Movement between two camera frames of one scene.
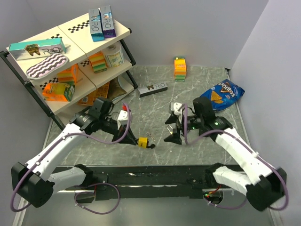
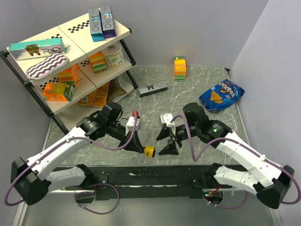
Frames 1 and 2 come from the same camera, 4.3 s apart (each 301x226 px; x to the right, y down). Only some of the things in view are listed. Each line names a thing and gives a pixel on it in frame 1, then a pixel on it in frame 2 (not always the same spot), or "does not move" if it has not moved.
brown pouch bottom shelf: [115, 90] does not move
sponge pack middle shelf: [98, 62] does not move
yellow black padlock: [143, 142] to [150, 151]
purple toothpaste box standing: [107, 20] does not move
